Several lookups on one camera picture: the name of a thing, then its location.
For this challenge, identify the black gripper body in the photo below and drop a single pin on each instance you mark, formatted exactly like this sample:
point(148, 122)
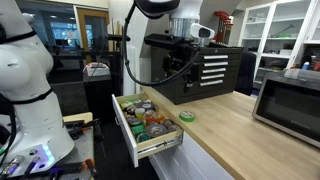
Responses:
point(183, 53)

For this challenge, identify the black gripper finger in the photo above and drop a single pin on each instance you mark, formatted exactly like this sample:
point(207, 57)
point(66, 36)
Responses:
point(168, 63)
point(189, 78)

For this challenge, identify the black tape roll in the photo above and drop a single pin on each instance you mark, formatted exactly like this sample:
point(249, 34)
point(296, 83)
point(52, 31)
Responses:
point(130, 122)

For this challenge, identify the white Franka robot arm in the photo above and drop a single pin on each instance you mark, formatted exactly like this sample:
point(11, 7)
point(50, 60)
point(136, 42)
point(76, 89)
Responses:
point(30, 66)

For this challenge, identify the thin green tape roll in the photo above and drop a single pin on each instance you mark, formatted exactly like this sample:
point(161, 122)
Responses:
point(182, 117)

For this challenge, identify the dark grey tape roll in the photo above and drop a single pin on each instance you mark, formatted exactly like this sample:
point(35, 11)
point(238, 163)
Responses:
point(140, 106)

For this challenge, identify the yellow-green tape roll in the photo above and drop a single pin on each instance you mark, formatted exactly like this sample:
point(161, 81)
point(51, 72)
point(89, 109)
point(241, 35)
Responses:
point(140, 113)

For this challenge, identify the pale green tape roll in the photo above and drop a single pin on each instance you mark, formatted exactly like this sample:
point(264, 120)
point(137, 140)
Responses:
point(123, 104)

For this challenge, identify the teal tape roll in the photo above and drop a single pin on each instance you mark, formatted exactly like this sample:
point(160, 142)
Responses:
point(139, 137)

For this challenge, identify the wooden drawer with white front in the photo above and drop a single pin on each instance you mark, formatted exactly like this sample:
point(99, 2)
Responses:
point(125, 133)

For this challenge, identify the black metal tool chest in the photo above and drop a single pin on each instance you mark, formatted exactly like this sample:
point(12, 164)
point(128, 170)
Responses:
point(216, 93)

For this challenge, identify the red bar clamps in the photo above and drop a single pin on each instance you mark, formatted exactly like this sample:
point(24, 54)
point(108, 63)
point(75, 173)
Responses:
point(222, 26)

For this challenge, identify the black office chair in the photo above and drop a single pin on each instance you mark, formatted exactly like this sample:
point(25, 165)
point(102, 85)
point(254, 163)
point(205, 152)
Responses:
point(246, 71)

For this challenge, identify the white desktop device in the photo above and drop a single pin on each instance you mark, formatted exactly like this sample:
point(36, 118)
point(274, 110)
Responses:
point(96, 69)

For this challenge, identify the white base cabinets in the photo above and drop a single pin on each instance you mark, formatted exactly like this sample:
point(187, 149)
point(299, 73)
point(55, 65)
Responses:
point(193, 160)

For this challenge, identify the white shelving cabinet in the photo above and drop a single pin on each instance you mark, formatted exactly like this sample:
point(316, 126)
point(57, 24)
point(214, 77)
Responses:
point(266, 30)

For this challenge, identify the black microwave oven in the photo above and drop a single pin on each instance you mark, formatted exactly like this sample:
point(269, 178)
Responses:
point(286, 106)

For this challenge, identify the light wooden board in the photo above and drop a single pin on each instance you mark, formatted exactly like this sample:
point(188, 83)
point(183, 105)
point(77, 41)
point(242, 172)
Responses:
point(78, 117)

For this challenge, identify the black clamp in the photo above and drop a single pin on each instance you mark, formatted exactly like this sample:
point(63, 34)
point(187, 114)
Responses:
point(80, 128)

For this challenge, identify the blue bottle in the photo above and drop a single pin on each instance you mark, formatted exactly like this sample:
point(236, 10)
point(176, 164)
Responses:
point(305, 65)

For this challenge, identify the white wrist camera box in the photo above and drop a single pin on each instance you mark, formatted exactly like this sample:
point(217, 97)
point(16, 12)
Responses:
point(202, 31)

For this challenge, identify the large grey duct tape roll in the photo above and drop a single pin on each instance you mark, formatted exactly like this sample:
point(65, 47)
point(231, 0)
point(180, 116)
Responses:
point(150, 130)

